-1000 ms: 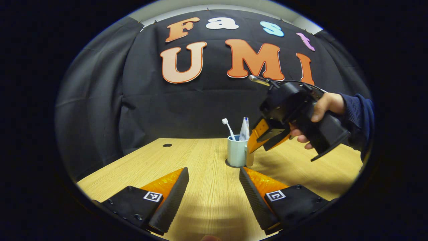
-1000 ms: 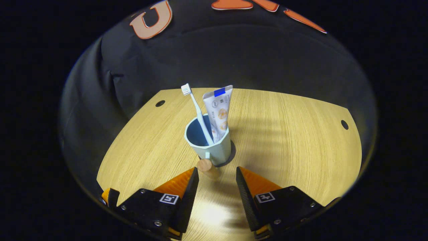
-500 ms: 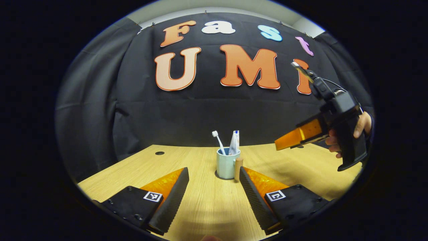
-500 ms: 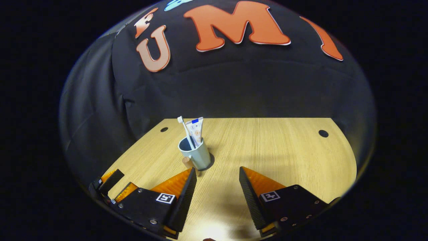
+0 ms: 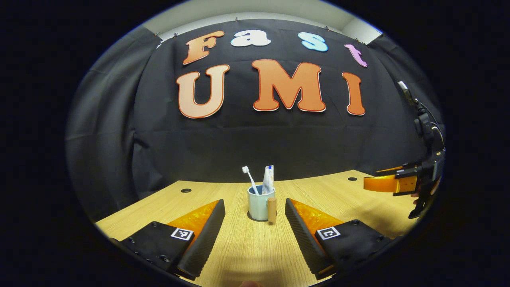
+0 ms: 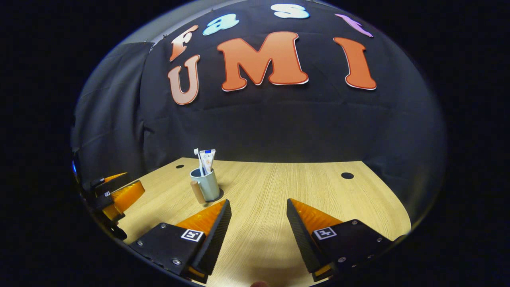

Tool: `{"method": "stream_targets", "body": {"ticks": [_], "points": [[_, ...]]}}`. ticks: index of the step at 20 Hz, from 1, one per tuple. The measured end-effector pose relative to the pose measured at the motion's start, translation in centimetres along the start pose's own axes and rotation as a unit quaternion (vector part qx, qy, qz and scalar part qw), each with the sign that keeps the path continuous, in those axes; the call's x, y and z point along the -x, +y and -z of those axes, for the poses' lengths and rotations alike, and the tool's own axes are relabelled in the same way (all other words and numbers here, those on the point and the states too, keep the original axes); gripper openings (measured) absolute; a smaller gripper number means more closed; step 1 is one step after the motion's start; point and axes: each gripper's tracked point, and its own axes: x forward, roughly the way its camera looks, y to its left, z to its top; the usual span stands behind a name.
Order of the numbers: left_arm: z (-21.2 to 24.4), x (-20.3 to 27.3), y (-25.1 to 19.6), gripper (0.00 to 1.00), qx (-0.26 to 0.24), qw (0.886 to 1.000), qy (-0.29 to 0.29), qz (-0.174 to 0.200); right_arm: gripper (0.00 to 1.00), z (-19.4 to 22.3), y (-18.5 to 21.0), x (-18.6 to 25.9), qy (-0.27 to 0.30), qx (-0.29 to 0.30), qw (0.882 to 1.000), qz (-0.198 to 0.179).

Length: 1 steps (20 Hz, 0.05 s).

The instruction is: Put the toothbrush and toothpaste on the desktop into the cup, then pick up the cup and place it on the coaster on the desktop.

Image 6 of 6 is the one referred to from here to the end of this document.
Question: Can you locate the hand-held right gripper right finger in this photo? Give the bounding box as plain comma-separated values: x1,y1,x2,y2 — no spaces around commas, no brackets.
286,198,394,282

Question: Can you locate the white toothbrush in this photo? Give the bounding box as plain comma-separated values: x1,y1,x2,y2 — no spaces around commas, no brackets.
194,148,206,177

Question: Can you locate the black backdrop cloth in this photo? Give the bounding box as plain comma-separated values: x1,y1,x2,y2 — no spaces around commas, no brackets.
71,2,447,208

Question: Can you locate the white toothpaste tube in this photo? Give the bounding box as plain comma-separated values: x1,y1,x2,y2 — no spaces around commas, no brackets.
199,149,216,175

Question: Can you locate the wooden desktop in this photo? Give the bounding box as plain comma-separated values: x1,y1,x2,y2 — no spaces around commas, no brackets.
116,157,412,287

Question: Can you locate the pale green cup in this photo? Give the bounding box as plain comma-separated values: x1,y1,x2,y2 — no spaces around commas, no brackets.
189,167,221,204

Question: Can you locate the dark round coaster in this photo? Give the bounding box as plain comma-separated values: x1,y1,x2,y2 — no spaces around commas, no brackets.
203,189,224,204

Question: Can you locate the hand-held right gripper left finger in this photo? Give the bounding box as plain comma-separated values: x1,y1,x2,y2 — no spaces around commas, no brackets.
129,199,232,284

